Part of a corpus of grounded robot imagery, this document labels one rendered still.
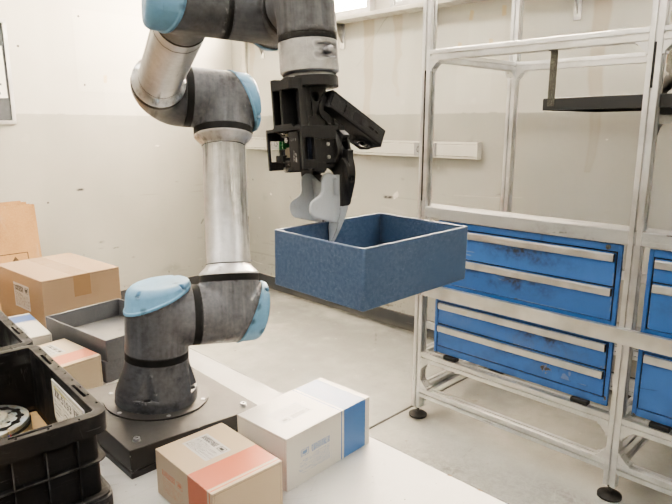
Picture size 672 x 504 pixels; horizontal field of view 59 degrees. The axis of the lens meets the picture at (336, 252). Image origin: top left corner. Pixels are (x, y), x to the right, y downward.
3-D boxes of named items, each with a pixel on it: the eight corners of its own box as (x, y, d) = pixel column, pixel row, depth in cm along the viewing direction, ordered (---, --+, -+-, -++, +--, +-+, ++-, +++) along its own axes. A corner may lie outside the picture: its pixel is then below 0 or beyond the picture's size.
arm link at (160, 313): (121, 340, 115) (120, 272, 112) (191, 335, 120) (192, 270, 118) (125, 363, 104) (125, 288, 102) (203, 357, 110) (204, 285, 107)
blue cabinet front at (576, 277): (435, 349, 254) (440, 219, 242) (607, 405, 204) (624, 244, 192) (431, 351, 252) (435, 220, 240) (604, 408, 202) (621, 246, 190)
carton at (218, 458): (158, 492, 93) (154, 448, 91) (223, 462, 101) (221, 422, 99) (214, 543, 81) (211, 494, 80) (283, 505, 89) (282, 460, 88)
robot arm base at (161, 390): (170, 375, 124) (171, 330, 122) (213, 400, 114) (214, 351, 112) (100, 395, 114) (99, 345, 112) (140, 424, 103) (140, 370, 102)
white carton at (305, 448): (321, 420, 115) (320, 377, 113) (369, 442, 107) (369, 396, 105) (238, 463, 101) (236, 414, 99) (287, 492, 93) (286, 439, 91)
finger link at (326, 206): (303, 247, 76) (297, 175, 75) (336, 241, 80) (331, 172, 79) (319, 248, 74) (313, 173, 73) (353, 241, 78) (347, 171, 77)
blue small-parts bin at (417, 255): (378, 259, 88) (380, 212, 87) (465, 278, 78) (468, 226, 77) (274, 284, 75) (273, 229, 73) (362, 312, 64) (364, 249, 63)
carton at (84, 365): (14, 385, 131) (10, 353, 129) (67, 368, 140) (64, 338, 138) (48, 406, 121) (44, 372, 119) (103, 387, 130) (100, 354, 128)
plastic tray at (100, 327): (47, 335, 147) (44, 316, 146) (119, 315, 162) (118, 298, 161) (107, 362, 130) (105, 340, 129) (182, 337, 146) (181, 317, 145)
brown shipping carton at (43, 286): (1, 316, 177) (-5, 264, 174) (74, 300, 194) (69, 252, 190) (47, 339, 158) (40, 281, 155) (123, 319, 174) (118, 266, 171)
